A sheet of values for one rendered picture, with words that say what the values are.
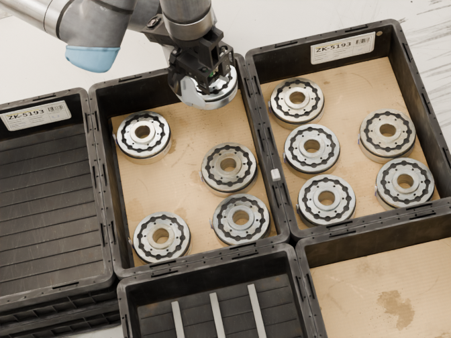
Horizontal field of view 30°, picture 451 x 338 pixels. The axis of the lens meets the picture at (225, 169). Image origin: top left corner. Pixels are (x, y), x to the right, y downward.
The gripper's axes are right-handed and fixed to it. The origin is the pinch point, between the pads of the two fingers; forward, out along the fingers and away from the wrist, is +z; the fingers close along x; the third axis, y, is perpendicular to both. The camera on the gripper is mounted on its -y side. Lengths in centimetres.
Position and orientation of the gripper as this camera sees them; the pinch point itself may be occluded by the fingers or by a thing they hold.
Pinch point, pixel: (194, 89)
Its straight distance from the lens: 148.2
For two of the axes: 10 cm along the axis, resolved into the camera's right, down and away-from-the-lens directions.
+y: 7.8, 5.1, -3.6
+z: 0.9, 4.8, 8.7
